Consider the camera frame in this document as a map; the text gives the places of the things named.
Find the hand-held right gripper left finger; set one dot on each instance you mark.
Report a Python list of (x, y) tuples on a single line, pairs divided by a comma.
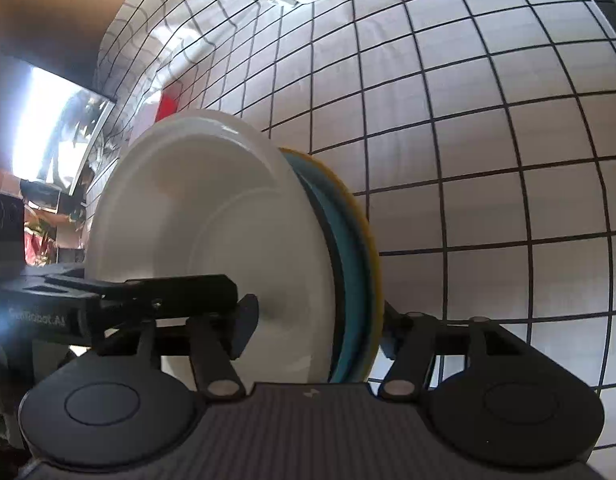
[(245, 325)]

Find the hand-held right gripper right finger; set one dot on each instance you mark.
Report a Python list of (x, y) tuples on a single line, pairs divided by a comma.
[(407, 345)]

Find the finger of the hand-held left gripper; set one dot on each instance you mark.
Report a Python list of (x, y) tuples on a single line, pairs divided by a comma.
[(188, 292)]

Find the yellow plate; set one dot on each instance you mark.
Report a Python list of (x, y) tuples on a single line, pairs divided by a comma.
[(375, 280)]

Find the teal plate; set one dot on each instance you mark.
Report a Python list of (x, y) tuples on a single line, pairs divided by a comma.
[(350, 285)]

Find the white plate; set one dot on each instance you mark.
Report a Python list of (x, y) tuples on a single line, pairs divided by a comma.
[(198, 210)]

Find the black box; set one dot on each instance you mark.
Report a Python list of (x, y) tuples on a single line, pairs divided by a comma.
[(5, 235)]

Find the flat screen monitor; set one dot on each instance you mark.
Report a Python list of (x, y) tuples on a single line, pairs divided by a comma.
[(53, 125)]

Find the red packet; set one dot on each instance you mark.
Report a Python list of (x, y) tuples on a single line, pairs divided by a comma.
[(170, 100)]

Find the white checked tablecloth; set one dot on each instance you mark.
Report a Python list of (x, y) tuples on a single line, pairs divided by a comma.
[(487, 110)]

